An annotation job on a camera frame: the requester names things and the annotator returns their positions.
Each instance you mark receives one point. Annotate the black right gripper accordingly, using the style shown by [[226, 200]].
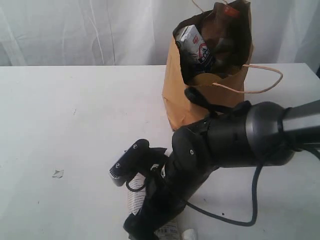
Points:
[[165, 198]]

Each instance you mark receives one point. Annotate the long pasta packet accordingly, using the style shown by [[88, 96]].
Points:
[[169, 231]]

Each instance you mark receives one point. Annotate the white lump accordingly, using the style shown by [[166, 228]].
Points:
[[189, 234]]

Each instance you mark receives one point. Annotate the white blue salt packet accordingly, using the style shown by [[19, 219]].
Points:
[[193, 50]]

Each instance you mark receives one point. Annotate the brown pouch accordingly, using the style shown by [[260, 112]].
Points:
[[227, 33]]

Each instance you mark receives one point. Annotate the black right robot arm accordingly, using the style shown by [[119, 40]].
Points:
[[260, 135]]

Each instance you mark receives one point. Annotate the brown paper bag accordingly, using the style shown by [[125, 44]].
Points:
[[228, 93]]

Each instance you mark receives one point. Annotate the small torn paper scrap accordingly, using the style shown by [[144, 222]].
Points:
[[58, 174]]

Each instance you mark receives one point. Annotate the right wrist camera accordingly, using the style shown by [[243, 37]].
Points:
[[140, 158]]

